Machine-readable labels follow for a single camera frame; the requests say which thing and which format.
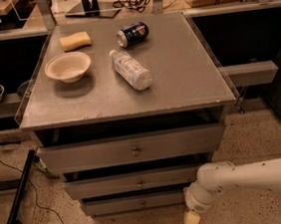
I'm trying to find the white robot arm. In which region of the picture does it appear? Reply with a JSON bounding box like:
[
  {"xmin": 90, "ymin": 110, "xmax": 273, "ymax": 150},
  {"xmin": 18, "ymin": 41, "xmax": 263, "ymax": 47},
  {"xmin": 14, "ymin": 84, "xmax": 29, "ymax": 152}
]
[{"xmin": 183, "ymin": 158, "xmax": 281, "ymax": 224}]

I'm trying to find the black bar on floor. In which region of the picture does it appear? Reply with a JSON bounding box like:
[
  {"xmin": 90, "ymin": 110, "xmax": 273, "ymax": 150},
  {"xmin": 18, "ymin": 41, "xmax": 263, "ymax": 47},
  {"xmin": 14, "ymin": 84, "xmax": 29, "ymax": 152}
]
[{"xmin": 7, "ymin": 149, "xmax": 35, "ymax": 224}]

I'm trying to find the black floor cable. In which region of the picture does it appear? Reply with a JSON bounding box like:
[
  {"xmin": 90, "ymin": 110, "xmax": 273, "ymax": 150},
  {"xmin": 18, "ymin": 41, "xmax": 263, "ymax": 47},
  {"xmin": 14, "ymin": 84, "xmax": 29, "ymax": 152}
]
[{"xmin": 0, "ymin": 129, "xmax": 72, "ymax": 224}]

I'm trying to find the clear plastic water bottle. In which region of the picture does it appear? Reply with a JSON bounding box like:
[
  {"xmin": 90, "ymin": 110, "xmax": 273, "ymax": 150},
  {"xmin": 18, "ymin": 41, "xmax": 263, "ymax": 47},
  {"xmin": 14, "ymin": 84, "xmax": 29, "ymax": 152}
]
[{"xmin": 110, "ymin": 50, "xmax": 152, "ymax": 91}]

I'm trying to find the blue pepsi can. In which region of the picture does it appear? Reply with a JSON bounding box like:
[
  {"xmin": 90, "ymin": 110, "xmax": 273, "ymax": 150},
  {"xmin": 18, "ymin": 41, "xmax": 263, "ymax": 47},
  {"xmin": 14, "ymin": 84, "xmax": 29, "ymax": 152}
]
[{"xmin": 117, "ymin": 22, "xmax": 149, "ymax": 49}]

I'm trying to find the grey bottom drawer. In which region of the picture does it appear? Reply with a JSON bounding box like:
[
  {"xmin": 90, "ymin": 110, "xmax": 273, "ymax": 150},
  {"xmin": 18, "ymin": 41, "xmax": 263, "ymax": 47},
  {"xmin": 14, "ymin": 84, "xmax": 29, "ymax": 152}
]
[{"xmin": 81, "ymin": 189, "xmax": 184, "ymax": 217}]

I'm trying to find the grey top drawer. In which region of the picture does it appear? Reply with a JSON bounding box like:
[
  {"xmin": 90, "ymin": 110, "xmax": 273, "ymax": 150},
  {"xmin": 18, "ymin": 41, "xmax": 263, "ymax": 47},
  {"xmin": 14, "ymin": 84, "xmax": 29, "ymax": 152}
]
[{"xmin": 38, "ymin": 123, "xmax": 225, "ymax": 173}]

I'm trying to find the black monitor stand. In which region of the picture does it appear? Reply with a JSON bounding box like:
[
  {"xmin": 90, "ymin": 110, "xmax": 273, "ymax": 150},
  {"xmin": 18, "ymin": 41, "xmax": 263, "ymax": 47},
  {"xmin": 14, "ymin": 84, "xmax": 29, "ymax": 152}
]
[{"xmin": 65, "ymin": 0, "xmax": 120, "ymax": 19}]

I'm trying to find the grey drawer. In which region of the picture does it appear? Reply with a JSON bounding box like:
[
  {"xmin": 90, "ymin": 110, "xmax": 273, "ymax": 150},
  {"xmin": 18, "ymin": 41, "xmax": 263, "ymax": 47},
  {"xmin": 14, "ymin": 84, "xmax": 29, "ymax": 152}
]
[
  {"xmin": 38, "ymin": 123, "xmax": 225, "ymax": 173},
  {"xmin": 64, "ymin": 163, "xmax": 200, "ymax": 200},
  {"xmin": 81, "ymin": 189, "xmax": 184, "ymax": 217}
]

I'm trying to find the grey middle drawer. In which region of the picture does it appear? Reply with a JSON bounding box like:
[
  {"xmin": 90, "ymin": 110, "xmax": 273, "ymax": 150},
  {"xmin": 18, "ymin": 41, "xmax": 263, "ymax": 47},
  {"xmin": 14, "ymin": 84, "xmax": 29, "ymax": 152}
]
[{"xmin": 64, "ymin": 163, "xmax": 200, "ymax": 200}]

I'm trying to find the yellow sponge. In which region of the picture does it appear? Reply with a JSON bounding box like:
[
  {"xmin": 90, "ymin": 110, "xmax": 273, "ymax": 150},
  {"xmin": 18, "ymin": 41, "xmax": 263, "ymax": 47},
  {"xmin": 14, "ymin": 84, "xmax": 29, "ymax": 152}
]
[{"xmin": 59, "ymin": 32, "xmax": 93, "ymax": 52}]

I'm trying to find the beige paper bowl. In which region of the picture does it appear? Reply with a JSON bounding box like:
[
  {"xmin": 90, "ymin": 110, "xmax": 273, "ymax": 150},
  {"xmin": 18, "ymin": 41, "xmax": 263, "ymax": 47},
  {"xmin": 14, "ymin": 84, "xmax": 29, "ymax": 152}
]
[{"xmin": 45, "ymin": 52, "xmax": 92, "ymax": 84}]

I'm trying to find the grey drawer cabinet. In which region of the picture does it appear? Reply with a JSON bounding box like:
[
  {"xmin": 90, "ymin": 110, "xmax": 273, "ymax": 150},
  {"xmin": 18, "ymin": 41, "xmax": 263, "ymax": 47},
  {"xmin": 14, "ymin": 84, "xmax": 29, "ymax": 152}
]
[{"xmin": 20, "ymin": 12, "xmax": 235, "ymax": 207}]

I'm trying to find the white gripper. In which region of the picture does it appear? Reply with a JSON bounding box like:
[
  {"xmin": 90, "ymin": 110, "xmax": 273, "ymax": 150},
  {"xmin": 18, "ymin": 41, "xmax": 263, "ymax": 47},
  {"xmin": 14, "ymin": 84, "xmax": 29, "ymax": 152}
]
[{"xmin": 183, "ymin": 181, "xmax": 216, "ymax": 224}]

